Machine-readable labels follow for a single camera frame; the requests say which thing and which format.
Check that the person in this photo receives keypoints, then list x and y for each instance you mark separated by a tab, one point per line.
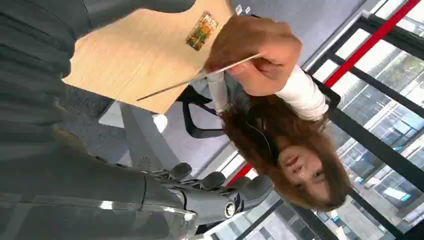
304	172

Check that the grey ribbed right robot arm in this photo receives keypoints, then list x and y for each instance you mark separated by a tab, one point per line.
33	66

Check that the black office chair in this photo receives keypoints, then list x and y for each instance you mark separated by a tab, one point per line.
198	132

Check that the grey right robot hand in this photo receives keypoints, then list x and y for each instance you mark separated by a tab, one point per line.
82	198

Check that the red pillar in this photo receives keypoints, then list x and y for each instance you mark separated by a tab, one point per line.
364	46

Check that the person's right hand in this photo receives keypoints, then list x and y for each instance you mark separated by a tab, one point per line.
255	43

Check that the black window frame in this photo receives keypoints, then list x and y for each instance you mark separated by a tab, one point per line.
374	142

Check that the grey device with white labels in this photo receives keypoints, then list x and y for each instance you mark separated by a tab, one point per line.
238	9

